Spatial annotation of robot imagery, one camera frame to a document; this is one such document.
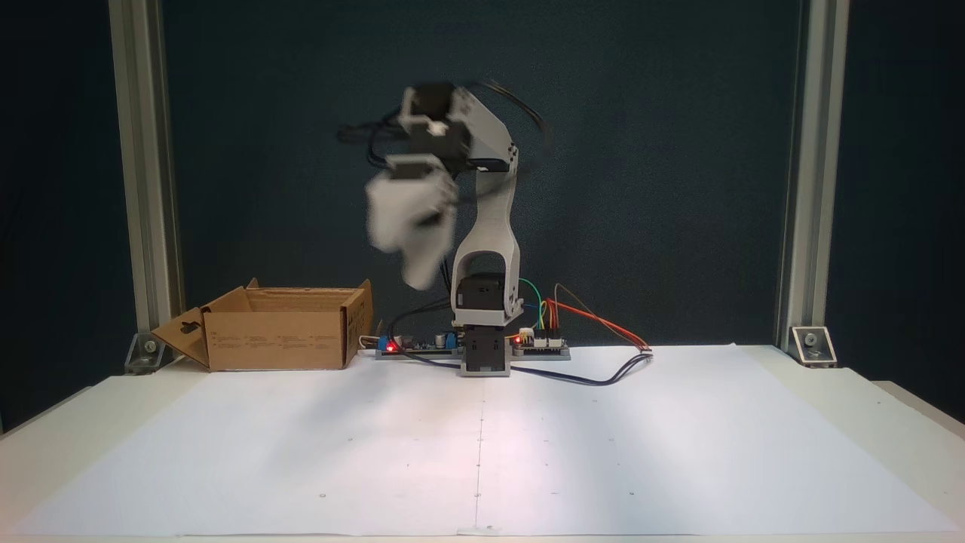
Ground blue circuit board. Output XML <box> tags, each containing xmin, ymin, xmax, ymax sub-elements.
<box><xmin>375</xmin><ymin>330</ymin><xmax>465</xmax><ymax>361</ymax></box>

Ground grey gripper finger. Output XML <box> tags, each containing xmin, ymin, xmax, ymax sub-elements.
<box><xmin>365</xmin><ymin>173</ymin><xmax>412</xmax><ymax>254</ymax></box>
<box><xmin>400</xmin><ymin>217</ymin><xmax>458</xmax><ymax>292</ymax></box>

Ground green yellow jumper wires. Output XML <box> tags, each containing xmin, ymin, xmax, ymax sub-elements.
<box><xmin>517</xmin><ymin>278</ymin><xmax>565</xmax><ymax>338</ymax></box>

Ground black looped servo cable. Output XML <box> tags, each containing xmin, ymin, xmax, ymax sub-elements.
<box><xmin>335</xmin><ymin>112</ymin><xmax>412</xmax><ymax>171</ymax></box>

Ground metal corner bracket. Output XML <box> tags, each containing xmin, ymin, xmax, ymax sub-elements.
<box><xmin>789</xmin><ymin>325</ymin><xmax>838</xmax><ymax>370</ymax></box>
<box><xmin>124</xmin><ymin>331</ymin><xmax>169</xmax><ymax>376</ymax></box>

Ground black cable with white connector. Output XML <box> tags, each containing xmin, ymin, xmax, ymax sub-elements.
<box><xmin>391</xmin><ymin>348</ymin><xmax>654</xmax><ymax>388</ymax></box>

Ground aluminium frame post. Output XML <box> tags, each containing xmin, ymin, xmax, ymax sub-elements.
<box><xmin>775</xmin><ymin>0</ymin><xmax>852</xmax><ymax>352</ymax></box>
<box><xmin>108</xmin><ymin>0</ymin><xmax>187</xmax><ymax>357</ymax></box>

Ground brown cardboard box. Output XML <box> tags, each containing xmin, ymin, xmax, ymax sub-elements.
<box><xmin>150</xmin><ymin>277</ymin><xmax>376</xmax><ymax>373</ymax></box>

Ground circuit board with jumper wires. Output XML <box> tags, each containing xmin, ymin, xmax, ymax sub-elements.
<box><xmin>510</xmin><ymin>330</ymin><xmax>572</xmax><ymax>362</ymax></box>

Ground orange red wire bundle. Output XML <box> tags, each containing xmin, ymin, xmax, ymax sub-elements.
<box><xmin>543</xmin><ymin>297</ymin><xmax>654</xmax><ymax>352</ymax></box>

